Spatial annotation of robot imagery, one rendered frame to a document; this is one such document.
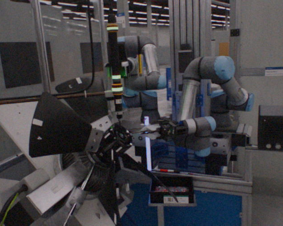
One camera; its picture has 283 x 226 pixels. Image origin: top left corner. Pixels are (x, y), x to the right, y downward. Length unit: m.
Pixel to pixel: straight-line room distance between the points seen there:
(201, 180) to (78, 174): 0.75
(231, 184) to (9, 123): 1.11
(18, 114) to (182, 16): 1.28
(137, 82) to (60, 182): 0.66
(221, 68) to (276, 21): 1.52
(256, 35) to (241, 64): 0.29
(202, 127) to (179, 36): 0.89
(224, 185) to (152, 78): 0.68
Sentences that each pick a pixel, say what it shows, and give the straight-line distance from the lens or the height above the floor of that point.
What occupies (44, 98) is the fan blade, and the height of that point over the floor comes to 1.41.
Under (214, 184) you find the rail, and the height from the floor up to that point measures 0.83.
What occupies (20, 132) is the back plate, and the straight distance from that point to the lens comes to 1.24.
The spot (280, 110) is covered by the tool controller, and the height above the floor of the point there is 1.24.
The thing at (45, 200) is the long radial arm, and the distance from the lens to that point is 0.97.
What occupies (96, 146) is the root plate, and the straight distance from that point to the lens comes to 1.11.
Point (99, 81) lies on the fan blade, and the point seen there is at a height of 1.42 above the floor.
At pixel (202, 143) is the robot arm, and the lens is 1.38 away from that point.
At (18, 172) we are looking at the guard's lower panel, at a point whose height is 0.90.
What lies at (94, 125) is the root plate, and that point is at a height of 1.25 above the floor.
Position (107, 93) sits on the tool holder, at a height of 1.38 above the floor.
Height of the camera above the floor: 1.56
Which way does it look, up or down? 13 degrees down
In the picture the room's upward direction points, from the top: 3 degrees counter-clockwise
